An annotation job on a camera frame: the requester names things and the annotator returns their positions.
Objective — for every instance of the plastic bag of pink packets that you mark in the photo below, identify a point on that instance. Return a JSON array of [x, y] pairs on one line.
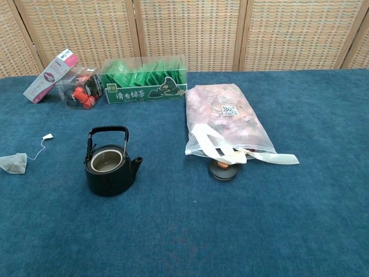
[[219, 124]]

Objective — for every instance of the black teapot lid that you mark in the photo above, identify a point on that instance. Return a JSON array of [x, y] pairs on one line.
[[223, 173]]

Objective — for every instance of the clear box of green tea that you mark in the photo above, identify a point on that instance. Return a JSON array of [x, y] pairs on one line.
[[135, 93]]

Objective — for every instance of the small black teapot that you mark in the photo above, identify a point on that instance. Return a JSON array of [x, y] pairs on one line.
[[111, 180]]

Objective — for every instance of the blue table mat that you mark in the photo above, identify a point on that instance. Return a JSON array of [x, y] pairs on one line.
[[184, 225]]

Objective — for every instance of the woven folding screen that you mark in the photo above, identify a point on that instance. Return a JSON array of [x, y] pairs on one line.
[[187, 31]]

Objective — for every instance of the clear box of red packets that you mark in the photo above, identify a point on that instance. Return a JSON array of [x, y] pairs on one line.
[[82, 92]]

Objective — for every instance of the white and pink carton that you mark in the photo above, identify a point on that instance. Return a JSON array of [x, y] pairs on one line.
[[47, 80]]

